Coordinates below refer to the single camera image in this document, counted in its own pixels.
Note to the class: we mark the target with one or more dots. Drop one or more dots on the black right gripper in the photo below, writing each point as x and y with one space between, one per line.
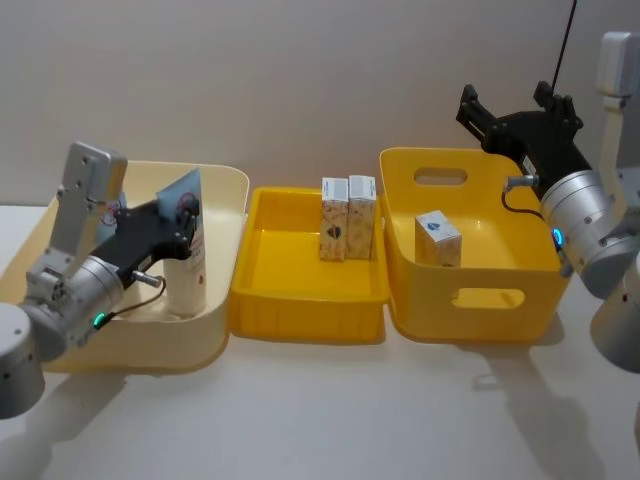
540 145

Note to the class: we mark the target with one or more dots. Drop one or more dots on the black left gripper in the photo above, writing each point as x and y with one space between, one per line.
135 240

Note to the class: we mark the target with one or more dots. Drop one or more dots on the white cream tube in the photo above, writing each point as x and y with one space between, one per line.
187 285

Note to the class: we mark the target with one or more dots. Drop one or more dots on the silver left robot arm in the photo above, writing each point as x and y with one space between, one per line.
60 295

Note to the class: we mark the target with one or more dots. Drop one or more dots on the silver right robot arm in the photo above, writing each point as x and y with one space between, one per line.
590 215

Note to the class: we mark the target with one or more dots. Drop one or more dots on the cream plastic bin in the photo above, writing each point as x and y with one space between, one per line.
220 240

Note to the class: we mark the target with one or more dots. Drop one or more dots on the white tube with red mark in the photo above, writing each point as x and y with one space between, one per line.
111 220

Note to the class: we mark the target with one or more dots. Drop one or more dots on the shallow yellow plastic tray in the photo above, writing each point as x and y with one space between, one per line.
300 295

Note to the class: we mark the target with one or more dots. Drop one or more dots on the tall beige patterned carton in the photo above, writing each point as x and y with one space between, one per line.
361 220
334 225

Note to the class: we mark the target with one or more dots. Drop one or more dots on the small carton with blue top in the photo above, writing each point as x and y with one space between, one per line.
440 240

